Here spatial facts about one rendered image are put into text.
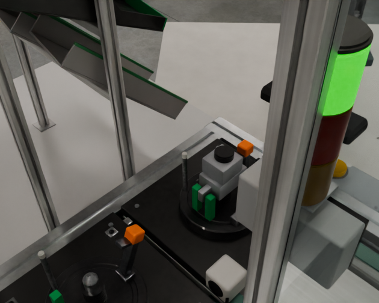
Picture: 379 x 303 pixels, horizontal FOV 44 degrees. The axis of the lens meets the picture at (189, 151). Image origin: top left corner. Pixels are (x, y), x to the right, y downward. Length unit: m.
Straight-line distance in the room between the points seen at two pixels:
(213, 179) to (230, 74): 0.61
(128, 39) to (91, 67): 2.42
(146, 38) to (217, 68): 1.91
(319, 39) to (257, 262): 0.25
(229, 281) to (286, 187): 0.33
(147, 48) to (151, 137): 2.02
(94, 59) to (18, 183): 0.38
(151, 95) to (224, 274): 0.35
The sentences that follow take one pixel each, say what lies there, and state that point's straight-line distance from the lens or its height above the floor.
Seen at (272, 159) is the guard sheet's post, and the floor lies 1.32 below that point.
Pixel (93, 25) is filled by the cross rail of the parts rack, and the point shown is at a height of 1.23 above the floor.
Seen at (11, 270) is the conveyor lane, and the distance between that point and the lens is 0.78.
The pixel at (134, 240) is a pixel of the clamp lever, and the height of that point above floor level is 1.06.
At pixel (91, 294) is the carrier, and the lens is 0.64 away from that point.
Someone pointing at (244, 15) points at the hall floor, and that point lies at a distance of 3.44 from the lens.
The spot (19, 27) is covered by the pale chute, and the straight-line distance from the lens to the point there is 0.86.
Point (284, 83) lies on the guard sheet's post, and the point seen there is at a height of 1.39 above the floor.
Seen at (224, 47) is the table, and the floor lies 0.86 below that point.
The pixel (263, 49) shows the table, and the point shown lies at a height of 0.86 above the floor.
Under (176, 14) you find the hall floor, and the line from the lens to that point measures 3.45.
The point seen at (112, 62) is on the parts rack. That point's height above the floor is 1.19.
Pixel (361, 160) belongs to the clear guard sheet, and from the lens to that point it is 0.33.
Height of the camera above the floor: 1.57
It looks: 44 degrees down
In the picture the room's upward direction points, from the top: 1 degrees counter-clockwise
